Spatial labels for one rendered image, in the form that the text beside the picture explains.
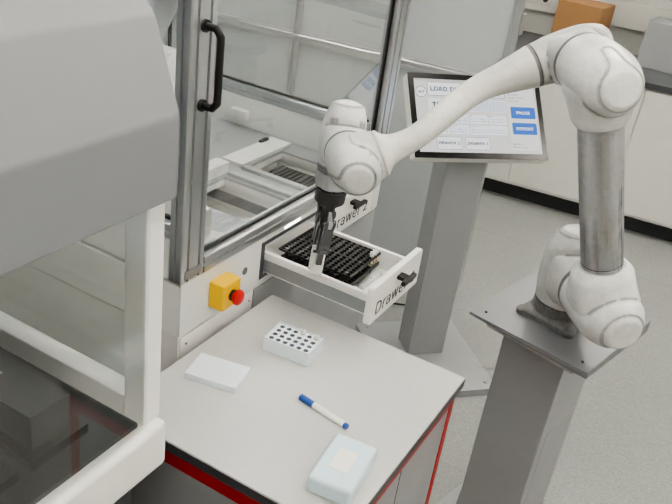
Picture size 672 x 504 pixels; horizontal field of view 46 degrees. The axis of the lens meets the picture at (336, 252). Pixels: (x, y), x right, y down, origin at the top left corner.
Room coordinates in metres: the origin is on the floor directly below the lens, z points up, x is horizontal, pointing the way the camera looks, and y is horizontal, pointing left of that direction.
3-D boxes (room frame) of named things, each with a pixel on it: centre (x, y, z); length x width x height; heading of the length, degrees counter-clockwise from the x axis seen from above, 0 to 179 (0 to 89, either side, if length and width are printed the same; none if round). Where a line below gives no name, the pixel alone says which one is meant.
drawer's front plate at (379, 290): (1.81, -0.16, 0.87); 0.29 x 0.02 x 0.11; 154
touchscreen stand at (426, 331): (2.74, -0.43, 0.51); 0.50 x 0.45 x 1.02; 19
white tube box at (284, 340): (1.61, 0.07, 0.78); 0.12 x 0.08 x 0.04; 69
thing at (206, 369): (1.47, 0.23, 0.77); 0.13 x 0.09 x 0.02; 77
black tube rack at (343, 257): (1.90, 0.02, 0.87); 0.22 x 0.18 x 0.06; 64
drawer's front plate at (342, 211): (2.23, -0.02, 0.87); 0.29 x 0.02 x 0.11; 154
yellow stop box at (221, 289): (1.65, 0.25, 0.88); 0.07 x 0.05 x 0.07; 154
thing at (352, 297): (1.90, 0.02, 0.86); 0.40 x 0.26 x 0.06; 64
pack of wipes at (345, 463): (1.20, -0.08, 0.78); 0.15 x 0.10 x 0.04; 160
